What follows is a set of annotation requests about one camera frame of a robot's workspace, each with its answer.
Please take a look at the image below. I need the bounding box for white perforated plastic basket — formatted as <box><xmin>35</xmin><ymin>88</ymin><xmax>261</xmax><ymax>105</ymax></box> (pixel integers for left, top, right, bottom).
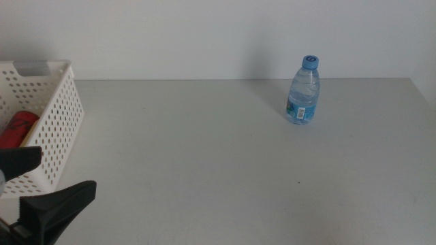
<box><xmin>0</xmin><ymin>60</ymin><xmax>85</xmax><ymax>198</ymax></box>

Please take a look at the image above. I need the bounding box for red soda can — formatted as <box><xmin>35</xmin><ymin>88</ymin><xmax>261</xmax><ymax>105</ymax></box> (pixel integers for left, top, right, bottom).
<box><xmin>0</xmin><ymin>110</ymin><xmax>40</xmax><ymax>149</ymax></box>

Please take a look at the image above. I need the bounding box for clear water bottle blue cap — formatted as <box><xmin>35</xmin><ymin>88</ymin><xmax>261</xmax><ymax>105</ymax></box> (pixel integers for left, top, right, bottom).
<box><xmin>285</xmin><ymin>54</ymin><xmax>321</xmax><ymax>125</ymax></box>

